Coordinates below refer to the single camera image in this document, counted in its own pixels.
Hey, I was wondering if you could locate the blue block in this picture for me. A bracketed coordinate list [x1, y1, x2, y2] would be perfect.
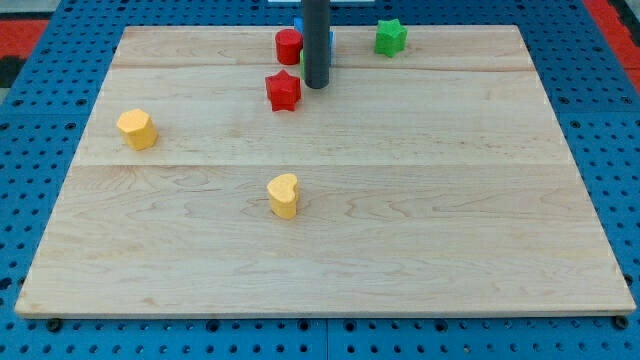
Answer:
[293, 17, 335, 66]

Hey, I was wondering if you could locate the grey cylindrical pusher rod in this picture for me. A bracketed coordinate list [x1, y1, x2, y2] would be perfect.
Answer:
[301, 0, 330, 89]

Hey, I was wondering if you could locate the yellow heart block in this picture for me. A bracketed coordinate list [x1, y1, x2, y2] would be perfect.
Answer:
[267, 173, 299, 220]

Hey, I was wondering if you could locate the yellow hexagon block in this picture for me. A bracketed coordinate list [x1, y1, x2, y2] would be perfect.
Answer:
[116, 109, 158, 151]

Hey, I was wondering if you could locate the green block behind rod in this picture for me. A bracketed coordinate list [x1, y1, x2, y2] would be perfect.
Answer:
[299, 49, 306, 80]

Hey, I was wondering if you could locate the light wooden board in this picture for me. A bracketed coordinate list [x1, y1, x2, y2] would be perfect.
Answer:
[15, 25, 636, 319]

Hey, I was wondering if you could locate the red cylinder block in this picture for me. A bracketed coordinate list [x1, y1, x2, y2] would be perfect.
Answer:
[275, 29, 303, 65]

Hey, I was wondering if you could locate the green star block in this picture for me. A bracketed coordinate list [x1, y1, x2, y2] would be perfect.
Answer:
[374, 19, 408, 58]

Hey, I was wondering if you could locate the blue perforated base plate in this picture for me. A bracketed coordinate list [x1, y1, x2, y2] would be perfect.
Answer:
[1, 1, 639, 359]

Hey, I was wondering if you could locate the red star block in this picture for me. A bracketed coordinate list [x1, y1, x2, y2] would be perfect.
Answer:
[265, 69, 302, 112]

